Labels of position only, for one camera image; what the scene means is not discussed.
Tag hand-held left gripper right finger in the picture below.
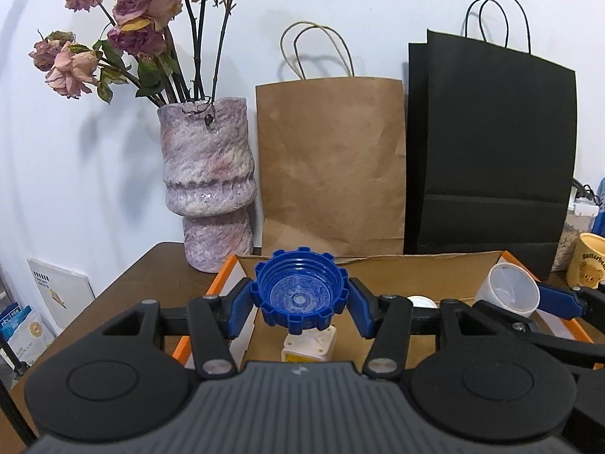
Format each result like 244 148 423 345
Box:
347 277 484 382

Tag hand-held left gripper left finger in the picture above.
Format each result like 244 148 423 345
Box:
101 277 259 380

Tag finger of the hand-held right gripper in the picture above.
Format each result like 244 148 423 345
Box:
538 281 605 320
473 302 605 370

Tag white cylindrical cap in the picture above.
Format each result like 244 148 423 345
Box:
474 264 540 319

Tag dark blue ribbed cap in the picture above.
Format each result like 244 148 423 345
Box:
250 246 351 336

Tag beige power adapter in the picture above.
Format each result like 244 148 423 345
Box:
281 325 337 364

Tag red cardboard box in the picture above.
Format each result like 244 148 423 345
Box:
172 250 596 374

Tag yellow bear mug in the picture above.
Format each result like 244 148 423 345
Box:
566 233 605 289

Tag clear oat storage jar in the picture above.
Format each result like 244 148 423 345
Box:
551 177 605 272

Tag mottled pink ceramic vase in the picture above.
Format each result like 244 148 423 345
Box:
157 97 258 274

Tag brown paper bag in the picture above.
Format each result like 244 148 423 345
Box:
255 21 407 258

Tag black paper bag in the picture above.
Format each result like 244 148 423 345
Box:
403 0 578 281

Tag blue and white package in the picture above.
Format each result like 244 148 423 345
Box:
0 303 56 370

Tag dried pink rose bouquet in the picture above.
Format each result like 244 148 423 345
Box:
29 0 256 107

